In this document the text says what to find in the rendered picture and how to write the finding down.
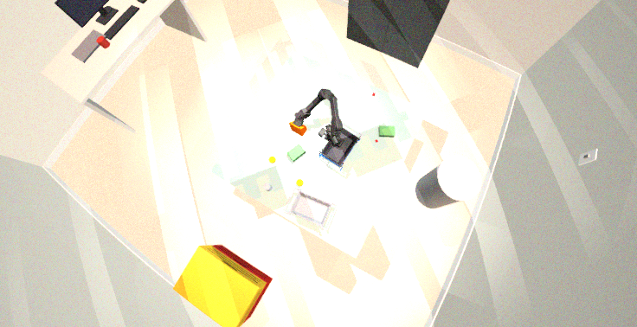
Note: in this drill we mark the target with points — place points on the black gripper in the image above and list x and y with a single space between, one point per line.
322 132

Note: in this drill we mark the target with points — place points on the green rectangular block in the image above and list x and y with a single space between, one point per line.
296 152
387 131

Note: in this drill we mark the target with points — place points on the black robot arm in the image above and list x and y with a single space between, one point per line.
332 130

